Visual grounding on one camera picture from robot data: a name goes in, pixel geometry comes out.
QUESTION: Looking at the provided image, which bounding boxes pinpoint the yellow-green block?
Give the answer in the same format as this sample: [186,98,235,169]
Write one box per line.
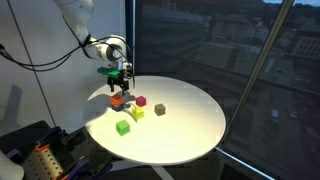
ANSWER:
[131,106,146,122]

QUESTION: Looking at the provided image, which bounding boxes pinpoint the white table pedestal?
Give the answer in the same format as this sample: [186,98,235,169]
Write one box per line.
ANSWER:
[152,164,175,180]

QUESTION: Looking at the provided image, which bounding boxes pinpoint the orange block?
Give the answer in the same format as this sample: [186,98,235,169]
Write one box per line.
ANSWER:
[109,93,125,109]

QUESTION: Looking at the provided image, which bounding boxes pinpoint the perforated metal board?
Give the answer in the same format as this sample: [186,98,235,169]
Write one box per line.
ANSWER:
[23,144,66,180]

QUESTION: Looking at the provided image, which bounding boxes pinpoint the black clamp with orange tips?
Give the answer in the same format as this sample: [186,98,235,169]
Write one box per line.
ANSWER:
[34,125,86,152]
[59,156,115,180]

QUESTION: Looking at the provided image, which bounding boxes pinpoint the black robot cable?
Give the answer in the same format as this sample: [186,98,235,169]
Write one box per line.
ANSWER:
[0,34,136,90]

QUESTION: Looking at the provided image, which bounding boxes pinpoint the window sill frame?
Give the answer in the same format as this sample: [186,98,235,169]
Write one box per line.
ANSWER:
[214,146,278,180]

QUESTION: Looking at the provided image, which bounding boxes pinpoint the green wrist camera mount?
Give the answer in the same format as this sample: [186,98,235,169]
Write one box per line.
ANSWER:
[96,66,122,80]

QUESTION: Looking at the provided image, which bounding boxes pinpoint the green block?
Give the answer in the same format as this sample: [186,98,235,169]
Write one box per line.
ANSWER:
[115,119,131,137]

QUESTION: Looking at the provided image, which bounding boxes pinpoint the magenta block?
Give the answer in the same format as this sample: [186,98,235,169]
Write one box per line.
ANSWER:
[135,95,148,108]

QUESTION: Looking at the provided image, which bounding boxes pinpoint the white rounded object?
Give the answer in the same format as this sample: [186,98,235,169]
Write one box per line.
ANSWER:
[0,149,25,180]

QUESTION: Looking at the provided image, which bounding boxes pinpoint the grey block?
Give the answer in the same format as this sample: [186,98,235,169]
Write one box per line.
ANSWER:
[153,103,167,117]

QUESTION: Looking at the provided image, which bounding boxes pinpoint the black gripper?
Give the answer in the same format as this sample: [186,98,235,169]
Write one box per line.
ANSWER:
[106,71,131,94]

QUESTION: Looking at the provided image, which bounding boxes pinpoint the vertical window frame post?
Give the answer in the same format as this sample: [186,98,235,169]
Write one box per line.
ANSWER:
[124,0,137,77]

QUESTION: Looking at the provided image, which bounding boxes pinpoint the slanted window mullion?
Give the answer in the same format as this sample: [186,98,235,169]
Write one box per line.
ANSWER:
[219,0,296,148]

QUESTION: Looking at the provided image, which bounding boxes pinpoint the blue block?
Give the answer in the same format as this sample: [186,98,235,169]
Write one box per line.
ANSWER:
[111,103,126,113]

